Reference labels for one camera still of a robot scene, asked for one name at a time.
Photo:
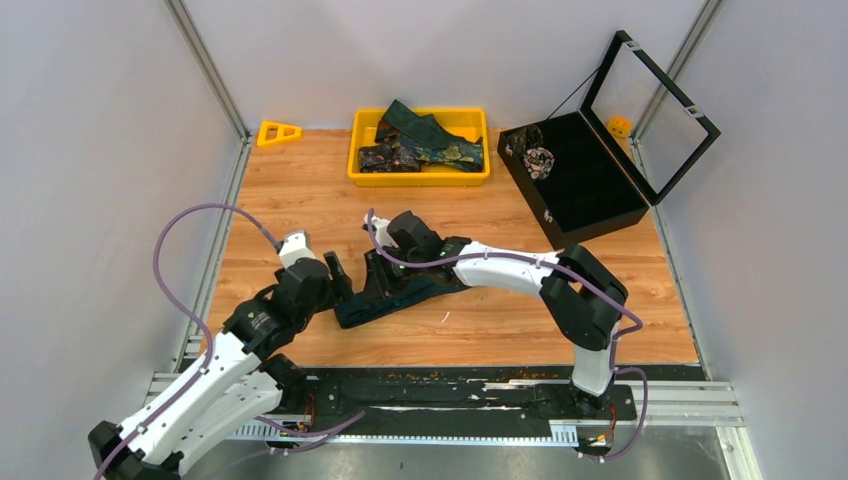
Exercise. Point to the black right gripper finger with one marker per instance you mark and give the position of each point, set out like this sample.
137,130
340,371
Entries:
408,279
381,279

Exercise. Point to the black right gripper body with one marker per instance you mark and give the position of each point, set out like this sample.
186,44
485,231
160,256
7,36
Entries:
414,256

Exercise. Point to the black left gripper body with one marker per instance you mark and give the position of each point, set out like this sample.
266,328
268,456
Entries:
328,298

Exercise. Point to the dark green tie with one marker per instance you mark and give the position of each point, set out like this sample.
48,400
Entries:
376,301
399,122

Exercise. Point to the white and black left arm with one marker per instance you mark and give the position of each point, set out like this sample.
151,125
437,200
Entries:
240,376

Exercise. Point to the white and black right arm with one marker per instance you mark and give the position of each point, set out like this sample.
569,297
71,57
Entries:
584,298

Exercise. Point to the dark patterned tie in bin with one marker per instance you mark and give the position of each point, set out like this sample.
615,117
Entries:
386,158

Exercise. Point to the blue floral tie in bin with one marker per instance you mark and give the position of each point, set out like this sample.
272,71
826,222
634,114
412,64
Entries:
461,155

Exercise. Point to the dark green tie in bin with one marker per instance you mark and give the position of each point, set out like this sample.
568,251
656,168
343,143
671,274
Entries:
399,122

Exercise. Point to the yellow plastic bin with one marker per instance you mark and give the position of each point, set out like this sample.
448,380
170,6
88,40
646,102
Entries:
467,122

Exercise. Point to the rolled floral tie in box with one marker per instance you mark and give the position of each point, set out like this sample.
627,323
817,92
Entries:
539,163

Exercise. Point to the yellow triangle toy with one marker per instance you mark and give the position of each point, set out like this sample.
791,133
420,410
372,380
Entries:
271,134

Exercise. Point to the rolled dark tie in box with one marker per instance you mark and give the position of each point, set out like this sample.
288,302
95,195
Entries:
522,140

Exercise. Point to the yellow round toy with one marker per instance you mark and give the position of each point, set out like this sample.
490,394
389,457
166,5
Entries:
619,127

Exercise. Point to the black gift box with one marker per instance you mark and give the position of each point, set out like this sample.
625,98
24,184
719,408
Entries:
599,183

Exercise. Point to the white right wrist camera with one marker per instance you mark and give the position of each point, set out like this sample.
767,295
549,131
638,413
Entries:
383,238

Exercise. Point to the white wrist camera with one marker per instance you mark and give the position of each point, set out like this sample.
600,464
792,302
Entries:
383,238
295,246

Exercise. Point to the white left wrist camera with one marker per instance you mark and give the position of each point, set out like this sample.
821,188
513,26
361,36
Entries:
295,246

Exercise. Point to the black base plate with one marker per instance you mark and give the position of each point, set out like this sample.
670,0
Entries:
465,401

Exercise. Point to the aluminium rail frame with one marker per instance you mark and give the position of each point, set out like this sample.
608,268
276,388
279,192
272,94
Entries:
665,396

